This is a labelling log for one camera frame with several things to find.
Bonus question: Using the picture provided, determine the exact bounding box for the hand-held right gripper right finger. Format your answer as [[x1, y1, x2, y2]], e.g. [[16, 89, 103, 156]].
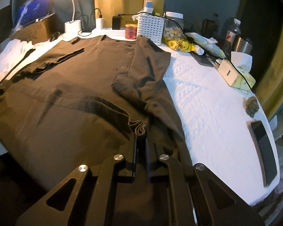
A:
[[145, 135, 266, 226]]

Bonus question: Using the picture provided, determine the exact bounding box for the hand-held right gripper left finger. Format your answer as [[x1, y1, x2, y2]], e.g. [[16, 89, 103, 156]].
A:
[[15, 135, 138, 226]]

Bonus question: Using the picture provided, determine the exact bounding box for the brown t-shirt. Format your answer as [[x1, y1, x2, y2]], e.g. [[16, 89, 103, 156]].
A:
[[0, 35, 198, 226]]

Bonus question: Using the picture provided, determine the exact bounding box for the white textured table cloth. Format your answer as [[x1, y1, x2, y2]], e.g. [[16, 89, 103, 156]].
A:
[[0, 27, 280, 205]]

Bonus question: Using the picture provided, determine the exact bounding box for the black smartphone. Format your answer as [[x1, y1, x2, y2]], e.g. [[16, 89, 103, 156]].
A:
[[191, 52, 214, 67]]

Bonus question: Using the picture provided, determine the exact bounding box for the small brown-green lump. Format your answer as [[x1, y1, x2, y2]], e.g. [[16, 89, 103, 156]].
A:
[[243, 96, 260, 117]]

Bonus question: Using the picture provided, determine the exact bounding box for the yellow snack bag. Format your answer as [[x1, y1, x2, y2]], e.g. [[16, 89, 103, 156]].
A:
[[163, 36, 196, 52]]

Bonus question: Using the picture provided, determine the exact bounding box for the black tablet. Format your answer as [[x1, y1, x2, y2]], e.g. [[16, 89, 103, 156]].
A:
[[246, 120, 279, 189]]

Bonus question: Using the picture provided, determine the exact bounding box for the red tin can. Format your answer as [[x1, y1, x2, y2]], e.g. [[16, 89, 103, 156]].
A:
[[125, 24, 138, 39]]

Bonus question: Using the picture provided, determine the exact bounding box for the white power strip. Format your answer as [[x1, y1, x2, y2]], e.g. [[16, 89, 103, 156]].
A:
[[80, 27, 126, 38]]

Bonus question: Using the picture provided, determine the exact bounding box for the white plastic basket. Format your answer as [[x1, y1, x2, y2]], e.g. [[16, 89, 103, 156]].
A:
[[137, 13, 167, 46]]

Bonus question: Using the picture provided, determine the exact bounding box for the pale wet wipes pack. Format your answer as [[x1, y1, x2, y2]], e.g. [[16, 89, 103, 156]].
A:
[[186, 32, 227, 58]]

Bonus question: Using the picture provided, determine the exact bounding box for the clear jar with white lid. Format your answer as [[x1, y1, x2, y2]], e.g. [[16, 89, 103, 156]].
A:
[[163, 12, 184, 41]]

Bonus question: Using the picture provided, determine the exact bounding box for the black power adapter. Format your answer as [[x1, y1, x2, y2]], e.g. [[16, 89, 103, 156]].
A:
[[112, 16, 122, 30]]

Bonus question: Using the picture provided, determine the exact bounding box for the yellow-green tissue box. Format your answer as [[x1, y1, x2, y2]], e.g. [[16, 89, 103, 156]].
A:
[[231, 52, 256, 91]]

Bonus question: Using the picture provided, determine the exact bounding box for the white desk lamp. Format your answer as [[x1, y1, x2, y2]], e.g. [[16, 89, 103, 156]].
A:
[[49, 0, 89, 34]]

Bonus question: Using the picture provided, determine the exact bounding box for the clear plastic water bottle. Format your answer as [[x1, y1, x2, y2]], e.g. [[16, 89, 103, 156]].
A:
[[223, 18, 241, 60]]

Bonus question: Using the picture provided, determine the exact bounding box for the steel tumbler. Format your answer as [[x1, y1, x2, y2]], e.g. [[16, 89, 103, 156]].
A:
[[232, 37, 253, 54]]

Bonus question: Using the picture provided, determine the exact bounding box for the blue and white bottle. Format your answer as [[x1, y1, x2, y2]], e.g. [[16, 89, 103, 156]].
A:
[[144, 1, 155, 15]]

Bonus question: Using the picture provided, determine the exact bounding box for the brown cardboard box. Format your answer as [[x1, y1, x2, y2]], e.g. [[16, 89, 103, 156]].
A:
[[9, 13, 57, 45]]

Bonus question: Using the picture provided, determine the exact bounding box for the white crumpled cloth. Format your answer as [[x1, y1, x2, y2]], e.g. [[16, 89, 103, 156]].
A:
[[0, 39, 36, 85]]

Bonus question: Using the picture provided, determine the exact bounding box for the blue computer monitor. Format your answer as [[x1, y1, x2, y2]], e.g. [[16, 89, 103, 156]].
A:
[[14, 0, 53, 27]]

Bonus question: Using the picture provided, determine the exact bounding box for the long black cable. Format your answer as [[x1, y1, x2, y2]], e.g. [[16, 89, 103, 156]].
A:
[[118, 11, 256, 93]]

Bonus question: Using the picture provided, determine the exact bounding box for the black strap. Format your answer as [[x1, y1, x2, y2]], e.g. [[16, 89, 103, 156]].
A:
[[0, 48, 36, 84]]

